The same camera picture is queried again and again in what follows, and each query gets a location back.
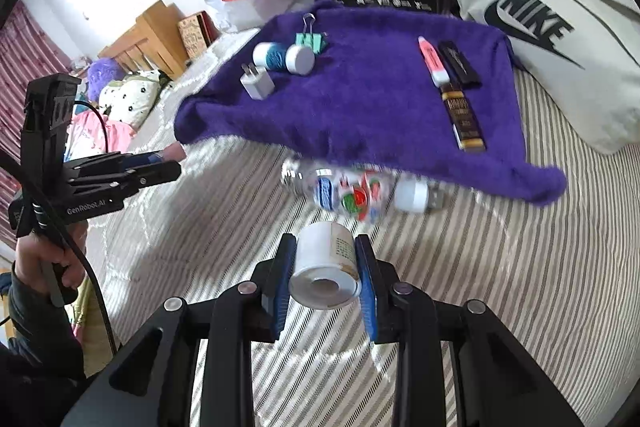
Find white charger plug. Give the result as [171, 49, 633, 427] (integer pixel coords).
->
[240, 63, 275, 100]

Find brown and gold box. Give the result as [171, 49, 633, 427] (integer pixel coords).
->
[439, 83, 487, 152]

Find purple plush toy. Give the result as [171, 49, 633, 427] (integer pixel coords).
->
[87, 59, 126, 100]

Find person's left hand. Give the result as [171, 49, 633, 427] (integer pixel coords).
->
[12, 224, 88, 303]

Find grey sling bag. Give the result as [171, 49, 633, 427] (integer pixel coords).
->
[445, 0, 640, 155]

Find white tape roll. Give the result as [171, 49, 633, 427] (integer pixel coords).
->
[289, 221, 363, 308]

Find clear plastic bottle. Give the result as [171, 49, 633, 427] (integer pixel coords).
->
[281, 157, 445, 223]

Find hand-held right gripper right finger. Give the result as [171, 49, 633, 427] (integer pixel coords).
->
[352, 234, 586, 427]

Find white dotted plush toy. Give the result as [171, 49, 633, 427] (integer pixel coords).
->
[100, 72, 166, 128]

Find purple towel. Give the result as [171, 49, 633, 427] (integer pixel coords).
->
[174, 0, 568, 206]

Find wooden headboard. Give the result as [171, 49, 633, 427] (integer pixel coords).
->
[97, 0, 188, 80]

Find brown patterned box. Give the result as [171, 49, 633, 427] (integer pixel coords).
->
[177, 11, 221, 60]

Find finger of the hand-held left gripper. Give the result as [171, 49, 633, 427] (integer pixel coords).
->
[70, 161, 182, 200]
[65, 149, 171, 182]

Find green binder clip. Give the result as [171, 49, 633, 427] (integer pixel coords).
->
[294, 13, 329, 56]

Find black slim box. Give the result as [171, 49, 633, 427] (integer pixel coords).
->
[437, 41, 483, 88]

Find person's left forearm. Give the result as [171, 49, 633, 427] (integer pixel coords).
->
[0, 264, 88, 427]

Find pink cloth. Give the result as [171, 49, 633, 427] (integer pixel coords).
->
[65, 112, 136, 158]

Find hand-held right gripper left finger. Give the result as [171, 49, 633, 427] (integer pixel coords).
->
[60, 234, 298, 427]

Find red patterned curtain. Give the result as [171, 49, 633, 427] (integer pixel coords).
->
[0, 2, 71, 188]

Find pink highlighter pen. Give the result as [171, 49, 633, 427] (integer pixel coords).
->
[419, 36, 451, 88]

